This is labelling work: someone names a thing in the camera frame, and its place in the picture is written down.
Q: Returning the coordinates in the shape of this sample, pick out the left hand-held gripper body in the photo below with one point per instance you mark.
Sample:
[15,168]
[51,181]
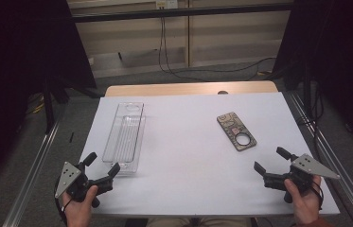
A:
[68,178]

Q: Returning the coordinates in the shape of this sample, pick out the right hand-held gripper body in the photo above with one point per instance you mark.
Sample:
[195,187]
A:
[313,167]

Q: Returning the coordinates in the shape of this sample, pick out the clear plastic organizer bin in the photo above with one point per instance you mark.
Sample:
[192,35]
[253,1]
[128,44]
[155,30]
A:
[125,138]

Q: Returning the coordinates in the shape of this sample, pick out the person's left hand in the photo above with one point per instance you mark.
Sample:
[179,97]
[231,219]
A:
[79,214]

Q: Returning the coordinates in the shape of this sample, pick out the person's right hand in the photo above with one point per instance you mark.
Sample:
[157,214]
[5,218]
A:
[306,206]

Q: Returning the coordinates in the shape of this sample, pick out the black stand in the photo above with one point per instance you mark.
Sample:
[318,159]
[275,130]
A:
[48,104]

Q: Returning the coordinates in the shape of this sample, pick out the white table mat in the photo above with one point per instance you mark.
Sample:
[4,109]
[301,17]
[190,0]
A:
[190,176]

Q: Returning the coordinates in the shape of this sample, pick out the person's beige pants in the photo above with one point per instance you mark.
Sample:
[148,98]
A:
[171,222]

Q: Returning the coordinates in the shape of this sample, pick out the wooden table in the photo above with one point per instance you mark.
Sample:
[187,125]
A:
[164,89]

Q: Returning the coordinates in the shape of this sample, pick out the black curtain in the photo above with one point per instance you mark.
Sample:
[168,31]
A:
[344,47]
[13,63]

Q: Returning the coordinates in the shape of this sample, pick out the black horizontal bar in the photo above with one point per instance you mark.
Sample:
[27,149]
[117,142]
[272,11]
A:
[180,12]

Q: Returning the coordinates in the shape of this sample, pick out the metal floor rail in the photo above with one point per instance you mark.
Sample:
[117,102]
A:
[350,186]
[29,179]

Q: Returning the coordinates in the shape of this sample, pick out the white wall socket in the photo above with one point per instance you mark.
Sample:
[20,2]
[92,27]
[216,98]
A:
[166,3]

